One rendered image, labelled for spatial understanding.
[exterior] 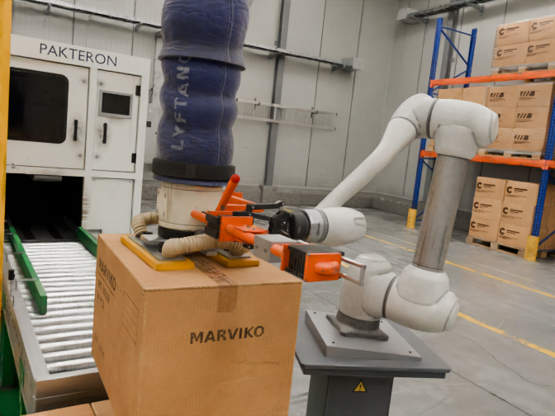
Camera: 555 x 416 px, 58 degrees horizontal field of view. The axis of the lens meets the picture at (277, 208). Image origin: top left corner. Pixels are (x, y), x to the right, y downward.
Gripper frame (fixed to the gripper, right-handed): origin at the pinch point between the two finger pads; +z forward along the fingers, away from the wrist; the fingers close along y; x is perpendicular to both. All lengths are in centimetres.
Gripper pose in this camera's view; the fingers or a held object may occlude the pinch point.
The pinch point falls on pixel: (231, 226)
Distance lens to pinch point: 121.0
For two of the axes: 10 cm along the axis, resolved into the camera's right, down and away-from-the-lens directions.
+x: -5.3, -1.6, 8.3
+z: -8.4, -0.1, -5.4
